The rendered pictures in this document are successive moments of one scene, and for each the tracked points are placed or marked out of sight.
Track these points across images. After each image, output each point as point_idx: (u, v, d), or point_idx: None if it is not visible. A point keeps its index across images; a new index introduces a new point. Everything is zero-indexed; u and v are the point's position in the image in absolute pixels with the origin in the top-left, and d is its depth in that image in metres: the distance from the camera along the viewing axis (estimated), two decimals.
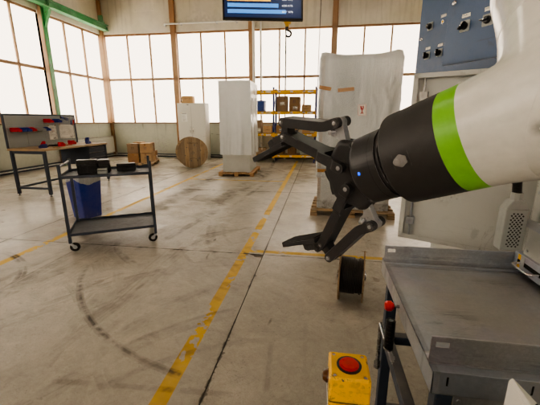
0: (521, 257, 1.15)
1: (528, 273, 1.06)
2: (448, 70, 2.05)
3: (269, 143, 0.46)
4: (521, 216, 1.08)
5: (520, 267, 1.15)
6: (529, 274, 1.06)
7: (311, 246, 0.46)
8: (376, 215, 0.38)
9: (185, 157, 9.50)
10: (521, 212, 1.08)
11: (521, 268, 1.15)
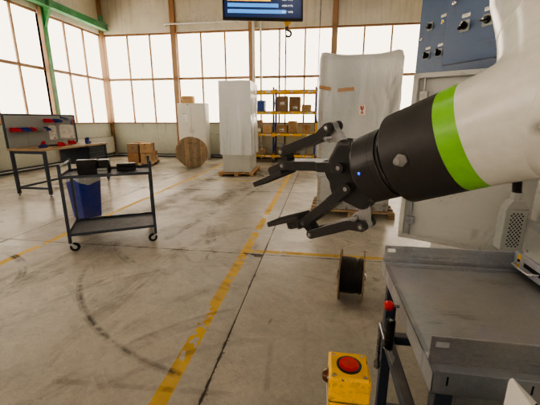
0: (521, 257, 1.15)
1: (528, 273, 1.06)
2: (448, 70, 2.05)
3: (269, 169, 0.48)
4: (521, 216, 1.08)
5: (520, 267, 1.15)
6: (529, 274, 1.06)
7: (294, 224, 0.47)
8: (370, 217, 0.38)
9: (185, 157, 9.50)
10: (521, 212, 1.08)
11: (521, 268, 1.15)
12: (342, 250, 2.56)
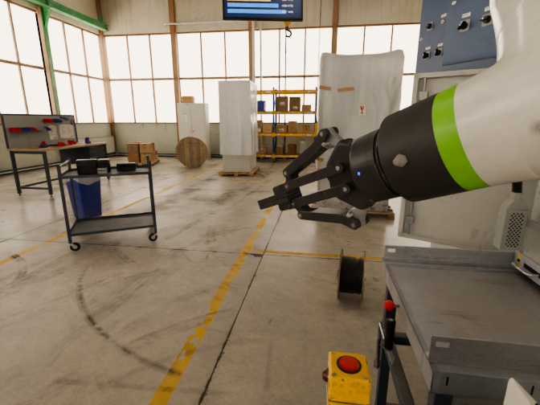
0: (521, 257, 1.15)
1: (528, 273, 1.06)
2: (448, 70, 2.05)
3: (274, 189, 0.48)
4: (521, 216, 1.08)
5: (520, 267, 1.15)
6: (529, 274, 1.06)
7: (285, 206, 0.48)
8: (364, 217, 0.39)
9: (185, 157, 9.50)
10: (521, 212, 1.08)
11: (521, 268, 1.15)
12: (342, 250, 2.57)
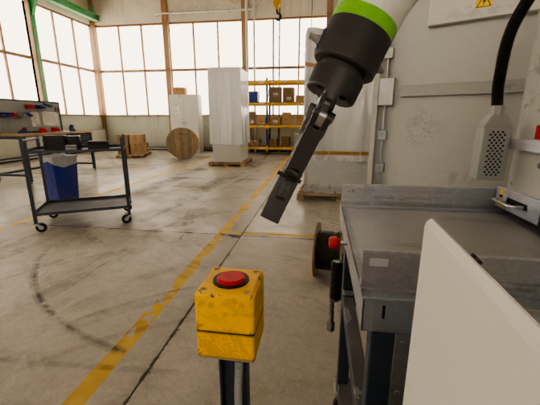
0: (504, 191, 0.93)
1: (511, 205, 0.85)
2: None
3: (284, 198, 0.48)
4: (501, 135, 0.86)
5: (502, 204, 0.94)
6: (512, 206, 0.85)
7: None
8: None
9: (175, 148, 9.29)
10: (503, 129, 0.86)
11: (503, 205, 0.93)
12: (319, 223, 2.35)
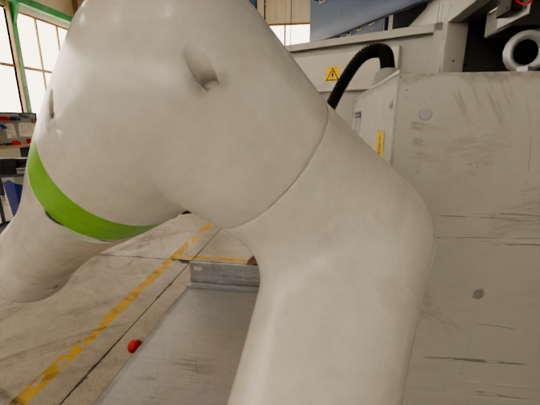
0: None
1: None
2: None
3: None
4: None
5: None
6: None
7: None
8: None
9: None
10: None
11: None
12: (251, 258, 2.32)
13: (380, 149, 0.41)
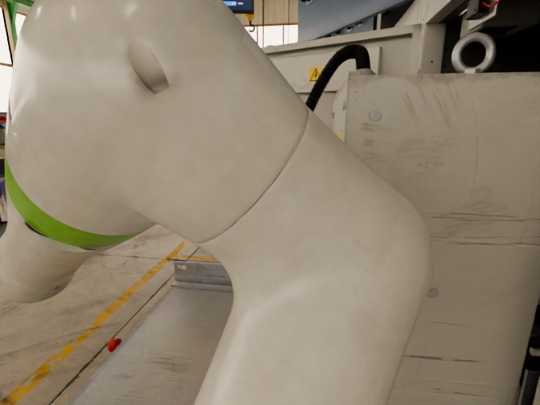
0: None
1: None
2: None
3: None
4: None
5: None
6: None
7: None
8: None
9: None
10: None
11: None
12: None
13: None
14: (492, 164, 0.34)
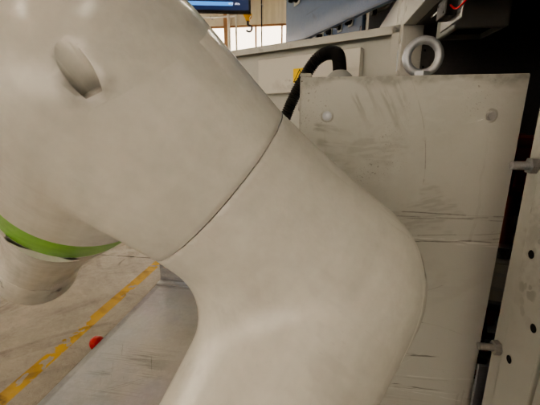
0: None
1: None
2: None
3: None
4: None
5: None
6: None
7: None
8: None
9: None
10: None
11: None
12: None
13: None
14: (440, 163, 0.35)
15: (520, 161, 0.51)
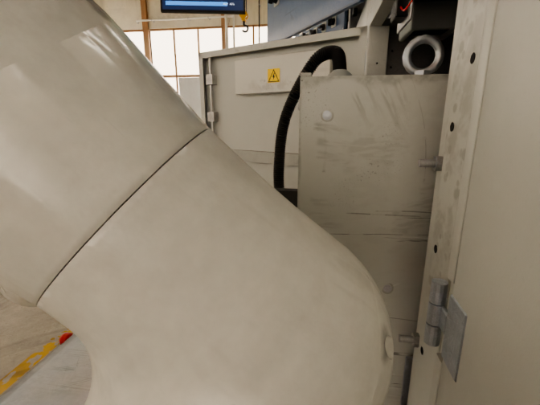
0: None
1: None
2: None
3: None
4: None
5: None
6: None
7: None
8: None
9: None
10: None
11: None
12: None
13: None
14: None
15: None
